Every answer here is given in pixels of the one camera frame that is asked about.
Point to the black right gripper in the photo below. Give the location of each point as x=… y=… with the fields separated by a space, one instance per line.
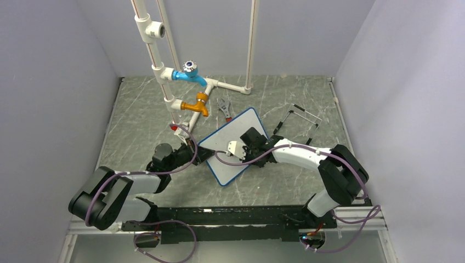
x=259 y=164

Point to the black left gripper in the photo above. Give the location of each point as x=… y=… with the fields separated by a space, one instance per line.
x=203 y=154

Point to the blue framed whiteboard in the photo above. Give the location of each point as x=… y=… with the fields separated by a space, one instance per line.
x=227 y=166

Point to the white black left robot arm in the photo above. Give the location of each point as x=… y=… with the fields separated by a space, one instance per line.
x=110 y=196

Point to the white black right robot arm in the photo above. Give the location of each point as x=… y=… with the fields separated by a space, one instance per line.
x=341 y=173

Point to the black whiteboard stand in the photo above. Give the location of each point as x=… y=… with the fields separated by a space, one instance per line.
x=307 y=123

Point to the orange faucet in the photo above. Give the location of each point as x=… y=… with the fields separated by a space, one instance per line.
x=199 y=106

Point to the blue faucet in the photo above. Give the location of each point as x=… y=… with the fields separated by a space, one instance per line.
x=189 y=74

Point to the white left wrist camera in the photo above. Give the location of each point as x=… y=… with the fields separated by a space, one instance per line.
x=181 y=130

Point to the red handled adjustable wrench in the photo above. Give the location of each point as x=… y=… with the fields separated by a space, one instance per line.
x=223 y=105

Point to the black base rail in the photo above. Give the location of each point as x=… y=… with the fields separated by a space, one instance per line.
x=240 y=223

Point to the white PVC pipe frame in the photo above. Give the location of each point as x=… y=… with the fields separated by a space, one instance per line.
x=182 y=113

